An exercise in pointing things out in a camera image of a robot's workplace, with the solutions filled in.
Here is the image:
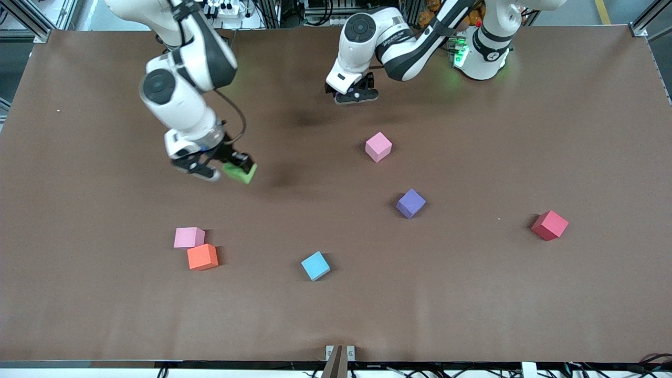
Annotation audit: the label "green foam cube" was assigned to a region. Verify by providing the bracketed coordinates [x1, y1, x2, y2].
[222, 162, 258, 185]

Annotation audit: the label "pink foam cube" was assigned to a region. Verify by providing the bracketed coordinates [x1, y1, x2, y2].
[174, 227, 206, 249]
[365, 132, 393, 163]

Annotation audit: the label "purple foam cube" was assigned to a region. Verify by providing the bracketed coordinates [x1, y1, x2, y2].
[396, 188, 427, 219]

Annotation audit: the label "orange snack bags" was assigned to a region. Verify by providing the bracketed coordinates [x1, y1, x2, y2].
[418, 0, 486, 28]

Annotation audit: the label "orange foam cube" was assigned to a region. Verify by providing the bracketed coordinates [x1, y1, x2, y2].
[187, 244, 219, 271]

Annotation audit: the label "white power strip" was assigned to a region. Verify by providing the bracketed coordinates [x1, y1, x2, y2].
[206, 0, 247, 18]

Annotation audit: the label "blue foam cube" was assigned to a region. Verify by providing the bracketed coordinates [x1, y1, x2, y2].
[301, 251, 332, 282]

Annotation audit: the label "red foam cube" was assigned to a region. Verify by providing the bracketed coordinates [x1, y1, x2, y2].
[531, 210, 570, 242]

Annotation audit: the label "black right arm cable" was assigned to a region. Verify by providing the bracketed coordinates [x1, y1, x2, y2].
[213, 88, 248, 146]

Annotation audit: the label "aluminium frame profile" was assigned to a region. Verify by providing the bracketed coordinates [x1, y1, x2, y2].
[0, 0, 53, 44]
[630, 0, 672, 38]

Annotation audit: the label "grey metal bracket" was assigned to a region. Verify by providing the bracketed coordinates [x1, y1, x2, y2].
[325, 345, 356, 362]

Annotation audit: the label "brown camera pole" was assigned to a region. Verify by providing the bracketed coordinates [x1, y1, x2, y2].
[320, 345, 350, 378]

